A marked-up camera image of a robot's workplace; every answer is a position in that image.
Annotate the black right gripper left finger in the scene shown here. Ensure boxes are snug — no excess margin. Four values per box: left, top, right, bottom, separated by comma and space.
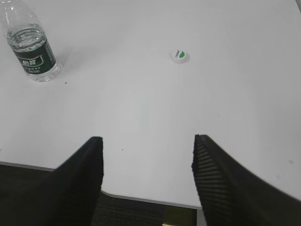
0, 137, 104, 226

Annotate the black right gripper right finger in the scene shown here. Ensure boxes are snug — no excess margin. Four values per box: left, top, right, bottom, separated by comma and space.
191, 135, 301, 226

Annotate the white green bottle cap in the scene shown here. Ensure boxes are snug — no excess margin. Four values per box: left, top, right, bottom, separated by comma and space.
169, 48, 190, 64

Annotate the clear green-label water bottle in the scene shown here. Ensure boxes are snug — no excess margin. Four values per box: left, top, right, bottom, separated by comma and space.
0, 0, 61, 82

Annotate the white table leg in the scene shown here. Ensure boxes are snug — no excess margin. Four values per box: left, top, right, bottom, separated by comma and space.
196, 210, 207, 226

